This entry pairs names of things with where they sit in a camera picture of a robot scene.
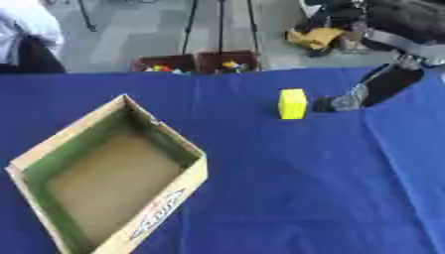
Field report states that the person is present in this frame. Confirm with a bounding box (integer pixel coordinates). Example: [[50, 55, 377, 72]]
[[0, 0, 69, 74]]

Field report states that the brown bin of toys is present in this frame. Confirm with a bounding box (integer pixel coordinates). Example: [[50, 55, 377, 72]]
[[130, 54, 199, 74], [193, 50, 263, 74]]

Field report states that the black tripod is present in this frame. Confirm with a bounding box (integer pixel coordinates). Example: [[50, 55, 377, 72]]
[[181, 0, 261, 56]]

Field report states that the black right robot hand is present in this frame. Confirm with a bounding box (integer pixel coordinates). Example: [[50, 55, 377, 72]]
[[313, 63, 426, 113]]

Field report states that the tan cardboard box green inside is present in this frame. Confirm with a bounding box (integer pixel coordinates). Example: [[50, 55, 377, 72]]
[[3, 93, 211, 254]]

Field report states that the yellow bag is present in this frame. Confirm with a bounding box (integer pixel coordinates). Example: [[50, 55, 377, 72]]
[[285, 27, 348, 52]]

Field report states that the yellow rectangular block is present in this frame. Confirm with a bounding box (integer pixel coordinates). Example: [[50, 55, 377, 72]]
[[276, 87, 310, 120]]

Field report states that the black stand leg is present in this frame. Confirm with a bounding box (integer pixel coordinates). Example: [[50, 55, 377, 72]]
[[76, 0, 99, 33]]

